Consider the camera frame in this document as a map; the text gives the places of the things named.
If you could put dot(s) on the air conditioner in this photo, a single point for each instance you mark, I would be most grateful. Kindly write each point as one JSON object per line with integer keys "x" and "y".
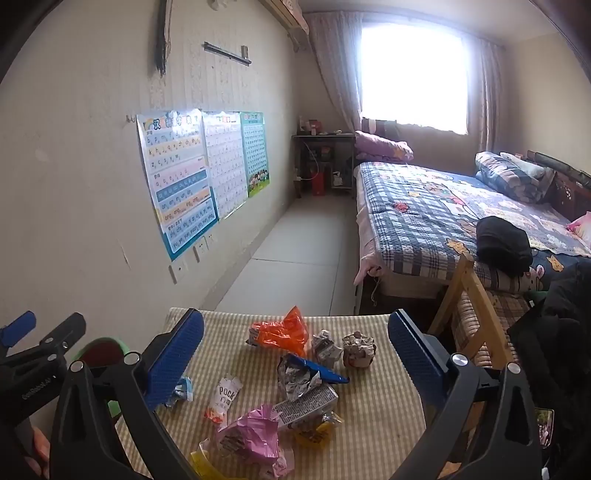
{"x": 286, "y": 14}

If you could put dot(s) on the large crumpled paper ball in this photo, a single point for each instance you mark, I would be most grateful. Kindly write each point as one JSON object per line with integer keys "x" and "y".
{"x": 359, "y": 350}

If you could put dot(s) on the person's left hand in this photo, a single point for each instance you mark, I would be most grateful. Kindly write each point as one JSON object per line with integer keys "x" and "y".
{"x": 39, "y": 452}

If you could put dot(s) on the plaid patchwork blanket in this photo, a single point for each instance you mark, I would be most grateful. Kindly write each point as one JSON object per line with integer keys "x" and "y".
{"x": 425, "y": 207}

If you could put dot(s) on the black hanging bundle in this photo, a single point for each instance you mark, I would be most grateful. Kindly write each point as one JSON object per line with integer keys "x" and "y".
{"x": 159, "y": 41}

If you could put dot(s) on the clear yellow bag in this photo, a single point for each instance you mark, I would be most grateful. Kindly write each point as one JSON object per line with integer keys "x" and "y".
{"x": 207, "y": 464}

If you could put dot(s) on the checkered cloth-covered table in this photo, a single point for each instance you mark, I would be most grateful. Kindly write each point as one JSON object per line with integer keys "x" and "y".
{"x": 369, "y": 415}

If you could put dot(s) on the small blue white wrapper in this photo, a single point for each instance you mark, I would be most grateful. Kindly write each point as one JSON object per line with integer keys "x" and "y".
{"x": 182, "y": 392}

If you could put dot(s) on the wooden chair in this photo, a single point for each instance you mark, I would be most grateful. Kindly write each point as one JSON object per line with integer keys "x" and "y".
{"x": 471, "y": 286}

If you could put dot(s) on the orange wrapper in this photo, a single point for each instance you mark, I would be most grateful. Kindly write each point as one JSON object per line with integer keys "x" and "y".
{"x": 281, "y": 334}

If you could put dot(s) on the bright window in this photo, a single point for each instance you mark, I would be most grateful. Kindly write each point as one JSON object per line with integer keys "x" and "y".
{"x": 415, "y": 74}

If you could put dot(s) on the pink cloth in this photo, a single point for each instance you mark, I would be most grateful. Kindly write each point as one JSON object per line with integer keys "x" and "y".
{"x": 581, "y": 226}

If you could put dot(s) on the green trash bin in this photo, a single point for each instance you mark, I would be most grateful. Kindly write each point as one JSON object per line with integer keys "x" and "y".
{"x": 99, "y": 354}

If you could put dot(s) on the white pillow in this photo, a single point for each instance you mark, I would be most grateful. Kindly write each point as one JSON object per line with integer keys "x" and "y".
{"x": 524, "y": 164}

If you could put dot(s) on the black white labelled packet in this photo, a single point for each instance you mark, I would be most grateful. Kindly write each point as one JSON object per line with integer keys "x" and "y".
{"x": 304, "y": 404}

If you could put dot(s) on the pink bed sheet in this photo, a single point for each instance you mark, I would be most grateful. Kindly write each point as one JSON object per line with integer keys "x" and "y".
{"x": 367, "y": 249}

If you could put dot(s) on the dark wooden headboard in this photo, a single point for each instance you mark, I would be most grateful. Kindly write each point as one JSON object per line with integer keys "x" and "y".
{"x": 570, "y": 189}

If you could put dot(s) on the white wall outlet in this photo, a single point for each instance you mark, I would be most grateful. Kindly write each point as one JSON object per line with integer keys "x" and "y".
{"x": 178, "y": 273}
{"x": 209, "y": 241}
{"x": 200, "y": 253}

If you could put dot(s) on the small crumpled paper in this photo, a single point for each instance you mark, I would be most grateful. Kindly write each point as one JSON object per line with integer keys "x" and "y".
{"x": 325, "y": 348}

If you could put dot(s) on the green wall poster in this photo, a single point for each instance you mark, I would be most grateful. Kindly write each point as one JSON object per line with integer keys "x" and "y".
{"x": 255, "y": 152}

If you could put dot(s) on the black side table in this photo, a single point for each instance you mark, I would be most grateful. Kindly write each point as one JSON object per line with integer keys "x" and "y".
{"x": 323, "y": 138}

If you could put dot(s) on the pink patterned curtain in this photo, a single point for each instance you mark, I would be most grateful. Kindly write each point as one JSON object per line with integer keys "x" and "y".
{"x": 487, "y": 92}
{"x": 337, "y": 69}

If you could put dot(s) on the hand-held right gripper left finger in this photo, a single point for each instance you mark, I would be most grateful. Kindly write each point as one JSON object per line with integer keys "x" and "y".
{"x": 175, "y": 355}

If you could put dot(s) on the black jacket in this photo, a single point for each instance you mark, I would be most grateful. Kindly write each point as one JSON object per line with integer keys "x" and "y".
{"x": 563, "y": 346}

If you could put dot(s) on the brown plaid chair cushion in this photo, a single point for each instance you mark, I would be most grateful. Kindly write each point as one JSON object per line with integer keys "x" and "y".
{"x": 498, "y": 309}

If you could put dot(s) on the blue wall poster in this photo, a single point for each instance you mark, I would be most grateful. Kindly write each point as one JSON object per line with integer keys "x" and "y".
{"x": 180, "y": 184}

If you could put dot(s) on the white red snack box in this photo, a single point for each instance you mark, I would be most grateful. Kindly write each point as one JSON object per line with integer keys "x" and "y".
{"x": 224, "y": 397}

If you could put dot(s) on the plaid folded quilt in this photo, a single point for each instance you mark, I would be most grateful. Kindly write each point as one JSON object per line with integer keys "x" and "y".
{"x": 508, "y": 182}

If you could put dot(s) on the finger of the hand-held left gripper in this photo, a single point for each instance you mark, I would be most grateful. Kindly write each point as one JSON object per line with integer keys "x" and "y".
{"x": 55, "y": 339}
{"x": 18, "y": 325}

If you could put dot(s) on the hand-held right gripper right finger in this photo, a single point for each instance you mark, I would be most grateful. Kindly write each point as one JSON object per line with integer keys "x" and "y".
{"x": 415, "y": 350}

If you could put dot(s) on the black wall rail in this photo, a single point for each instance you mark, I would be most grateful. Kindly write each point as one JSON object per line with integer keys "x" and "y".
{"x": 228, "y": 53}

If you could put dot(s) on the pink wrapper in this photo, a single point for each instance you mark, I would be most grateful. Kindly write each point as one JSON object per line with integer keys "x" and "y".
{"x": 254, "y": 429}

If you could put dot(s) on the white wall poster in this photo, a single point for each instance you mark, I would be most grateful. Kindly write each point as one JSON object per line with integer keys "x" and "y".
{"x": 226, "y": 161}

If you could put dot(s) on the yellow wrapper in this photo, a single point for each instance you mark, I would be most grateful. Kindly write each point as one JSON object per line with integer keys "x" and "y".
{"x": 318, "y": 436}

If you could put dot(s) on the black garment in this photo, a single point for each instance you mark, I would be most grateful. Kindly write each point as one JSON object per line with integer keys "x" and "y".
{"x": 503, "y": 242}

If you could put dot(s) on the purple pillow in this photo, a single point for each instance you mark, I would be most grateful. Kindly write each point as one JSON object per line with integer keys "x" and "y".
{"x": 383, "y": 145}

